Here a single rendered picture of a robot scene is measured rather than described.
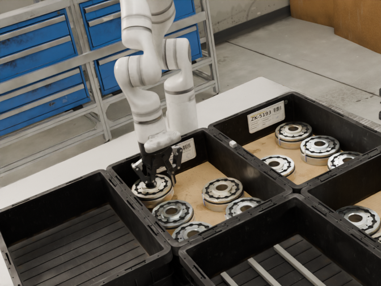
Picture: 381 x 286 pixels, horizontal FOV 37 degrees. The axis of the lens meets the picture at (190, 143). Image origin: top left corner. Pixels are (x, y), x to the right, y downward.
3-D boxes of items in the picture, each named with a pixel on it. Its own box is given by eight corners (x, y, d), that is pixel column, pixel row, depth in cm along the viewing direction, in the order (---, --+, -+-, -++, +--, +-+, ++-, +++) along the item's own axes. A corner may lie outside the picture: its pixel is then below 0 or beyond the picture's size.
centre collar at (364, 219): (338, 218, 122) (338, 215, 121) (357, 210, 123) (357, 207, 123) (353, 230, 118) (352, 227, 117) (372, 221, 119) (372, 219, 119)
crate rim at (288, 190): (105, 174, 144) (103, 167, 143) (206, 133, 154) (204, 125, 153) (176, 259, 112) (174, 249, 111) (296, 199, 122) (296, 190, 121)
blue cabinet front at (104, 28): (102, 95, 335) (78, 3, 307) (201, 56, 364) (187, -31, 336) (104, 96, 333) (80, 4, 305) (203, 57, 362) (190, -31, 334)
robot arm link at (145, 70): (157, 78, 122) (155, 19, 125) (118, 82, 123) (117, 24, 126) (165, 88, 129) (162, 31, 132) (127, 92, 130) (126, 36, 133)
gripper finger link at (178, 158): (179, 148, 139) (174, 169, 141) (185, 148, 140) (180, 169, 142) (174, 144, 141) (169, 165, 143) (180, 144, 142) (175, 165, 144)
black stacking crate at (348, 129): (211, 162, 159) (206, 127, 153) (295, 126, 169) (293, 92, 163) (299, 232, 127) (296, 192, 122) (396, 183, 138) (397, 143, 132)
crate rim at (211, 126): (206, 133, 154) (204, 125, 153) (293, 97, 165) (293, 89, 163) (297, 199, 122) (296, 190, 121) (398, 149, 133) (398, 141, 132)
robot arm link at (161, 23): (139, -9, 153) (173, -12, 152) (159, 52, 177) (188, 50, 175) (136, 17, 149) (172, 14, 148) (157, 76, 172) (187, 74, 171)
